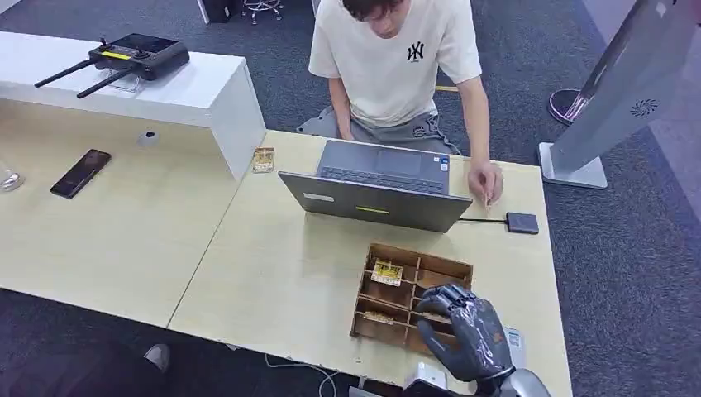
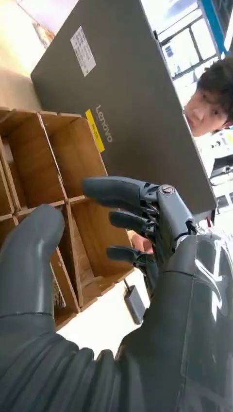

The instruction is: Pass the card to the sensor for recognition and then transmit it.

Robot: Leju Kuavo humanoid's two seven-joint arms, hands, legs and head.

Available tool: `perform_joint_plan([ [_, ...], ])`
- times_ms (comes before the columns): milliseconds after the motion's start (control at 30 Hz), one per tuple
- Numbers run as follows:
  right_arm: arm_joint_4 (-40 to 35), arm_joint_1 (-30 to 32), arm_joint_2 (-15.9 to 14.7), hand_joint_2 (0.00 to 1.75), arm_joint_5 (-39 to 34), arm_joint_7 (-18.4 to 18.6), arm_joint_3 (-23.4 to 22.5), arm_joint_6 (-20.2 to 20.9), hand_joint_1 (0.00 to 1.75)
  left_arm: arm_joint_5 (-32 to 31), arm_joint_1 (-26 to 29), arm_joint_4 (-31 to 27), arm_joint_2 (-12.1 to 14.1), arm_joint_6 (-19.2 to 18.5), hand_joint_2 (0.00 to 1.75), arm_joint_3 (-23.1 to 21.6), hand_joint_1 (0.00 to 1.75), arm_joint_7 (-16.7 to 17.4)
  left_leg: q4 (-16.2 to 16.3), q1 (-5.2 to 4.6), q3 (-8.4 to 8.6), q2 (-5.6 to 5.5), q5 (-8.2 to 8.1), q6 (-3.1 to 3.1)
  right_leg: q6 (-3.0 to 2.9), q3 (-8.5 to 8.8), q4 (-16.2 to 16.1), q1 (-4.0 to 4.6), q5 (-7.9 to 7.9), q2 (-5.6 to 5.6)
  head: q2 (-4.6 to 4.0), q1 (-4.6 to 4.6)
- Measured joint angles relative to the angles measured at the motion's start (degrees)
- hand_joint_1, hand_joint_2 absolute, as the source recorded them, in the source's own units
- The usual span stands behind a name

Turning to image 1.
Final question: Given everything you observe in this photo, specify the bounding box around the person's left hand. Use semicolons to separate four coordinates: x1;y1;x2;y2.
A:
466;160;505;208

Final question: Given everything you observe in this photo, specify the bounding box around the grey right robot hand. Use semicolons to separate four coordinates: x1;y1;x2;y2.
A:
415;283;517;384

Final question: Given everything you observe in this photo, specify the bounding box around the white printed label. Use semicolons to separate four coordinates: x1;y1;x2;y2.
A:
503;327;527;370

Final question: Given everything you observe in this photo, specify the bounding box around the black external drive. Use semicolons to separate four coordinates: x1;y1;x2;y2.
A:
504;212;541;236

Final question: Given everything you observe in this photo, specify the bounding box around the wooden compartment box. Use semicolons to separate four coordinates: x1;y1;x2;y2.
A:
350;242;475;358

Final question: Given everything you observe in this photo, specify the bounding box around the chrome round stanchion base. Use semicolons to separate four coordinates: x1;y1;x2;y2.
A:
548;88;585;127

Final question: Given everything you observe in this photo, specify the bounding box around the grey laptop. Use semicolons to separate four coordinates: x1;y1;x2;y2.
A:
277;139;474;235

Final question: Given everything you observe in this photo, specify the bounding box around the person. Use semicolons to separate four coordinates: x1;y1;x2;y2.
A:
295;0;505;212

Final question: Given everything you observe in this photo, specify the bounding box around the grey kiosk stand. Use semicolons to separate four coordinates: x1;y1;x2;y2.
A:
537;0;701;191

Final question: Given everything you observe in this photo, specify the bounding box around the chrome stool base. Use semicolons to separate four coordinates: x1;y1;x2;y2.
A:
242;0;284;26

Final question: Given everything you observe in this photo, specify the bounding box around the white desk riser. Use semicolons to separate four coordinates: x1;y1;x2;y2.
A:
0;31;268;183

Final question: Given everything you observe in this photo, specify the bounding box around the black cabinet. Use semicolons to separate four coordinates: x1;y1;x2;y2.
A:
196;0;246;25

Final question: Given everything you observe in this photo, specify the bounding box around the pale grey shoe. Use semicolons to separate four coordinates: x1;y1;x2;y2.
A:
143;343;172;374

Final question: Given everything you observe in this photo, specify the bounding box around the black remote controller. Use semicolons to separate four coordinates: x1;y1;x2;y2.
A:
33;33;191;100

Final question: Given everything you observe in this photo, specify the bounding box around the clear controller stand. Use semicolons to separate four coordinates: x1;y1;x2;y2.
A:
107;74;141;93

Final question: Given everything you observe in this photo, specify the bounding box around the black smartphone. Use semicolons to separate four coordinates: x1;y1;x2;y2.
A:
50;149;112;200

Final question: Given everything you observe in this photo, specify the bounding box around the clear glass object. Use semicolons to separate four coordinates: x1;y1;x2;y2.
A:
0;161;26;194

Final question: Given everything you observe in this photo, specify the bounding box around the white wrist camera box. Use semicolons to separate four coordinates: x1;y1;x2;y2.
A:
404;361;449;392

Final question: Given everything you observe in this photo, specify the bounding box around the white cable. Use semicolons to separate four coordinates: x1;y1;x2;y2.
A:
264;353;340;397

